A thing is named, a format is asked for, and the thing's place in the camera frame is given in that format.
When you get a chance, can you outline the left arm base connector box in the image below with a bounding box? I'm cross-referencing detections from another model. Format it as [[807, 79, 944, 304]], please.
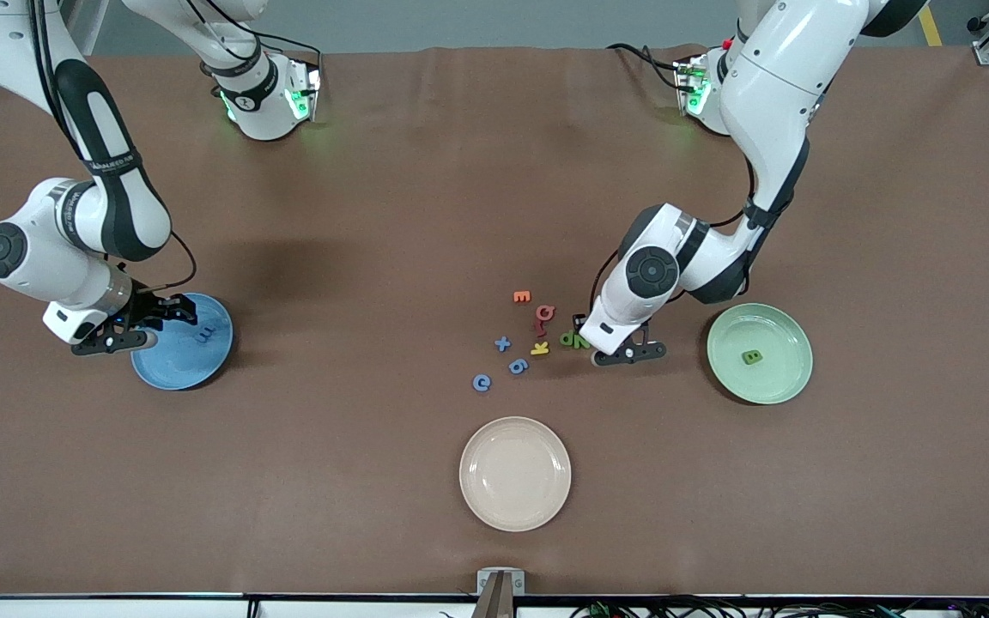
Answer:
[[675, 56, 712, 117]]

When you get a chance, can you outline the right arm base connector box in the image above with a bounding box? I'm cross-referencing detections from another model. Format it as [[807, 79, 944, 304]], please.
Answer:
[[284, 56, 324, 123]]

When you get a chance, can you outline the blue plate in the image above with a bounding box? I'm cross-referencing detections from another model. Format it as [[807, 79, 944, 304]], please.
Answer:
[[131, 293, 234, 391]]

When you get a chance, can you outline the green plate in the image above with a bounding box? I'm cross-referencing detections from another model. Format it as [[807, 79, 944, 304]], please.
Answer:
[[707, 302, 814, 406]]

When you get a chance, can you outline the beige plate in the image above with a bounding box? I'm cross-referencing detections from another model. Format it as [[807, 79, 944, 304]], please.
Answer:
[[458, 416, 573, 533]]

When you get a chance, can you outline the brown table cover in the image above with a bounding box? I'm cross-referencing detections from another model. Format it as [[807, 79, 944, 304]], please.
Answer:
[[0, 45, 989, 597]]

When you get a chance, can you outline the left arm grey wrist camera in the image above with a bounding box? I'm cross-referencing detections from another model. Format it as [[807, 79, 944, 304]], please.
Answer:
[[591, 337, 668, 367]]

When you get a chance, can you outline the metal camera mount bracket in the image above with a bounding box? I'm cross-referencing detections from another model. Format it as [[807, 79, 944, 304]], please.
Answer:
[[476, 568, 526, 618]]

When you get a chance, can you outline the black left arm base cable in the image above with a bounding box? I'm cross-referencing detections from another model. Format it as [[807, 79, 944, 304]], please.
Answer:
[[606, 42, 686, 92]]

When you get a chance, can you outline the black arm base cable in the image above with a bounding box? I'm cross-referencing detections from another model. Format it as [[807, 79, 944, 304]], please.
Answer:
[[199, 0, 324, 70], [606, 42, 686, 92]]

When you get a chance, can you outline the black right arm base cable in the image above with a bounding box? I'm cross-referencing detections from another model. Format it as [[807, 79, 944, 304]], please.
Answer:
[[199, 0, 324, 70]]

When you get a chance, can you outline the white table edge rail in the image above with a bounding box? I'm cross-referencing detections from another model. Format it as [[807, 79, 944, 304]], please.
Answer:
[[0, 595, 989, 618]]

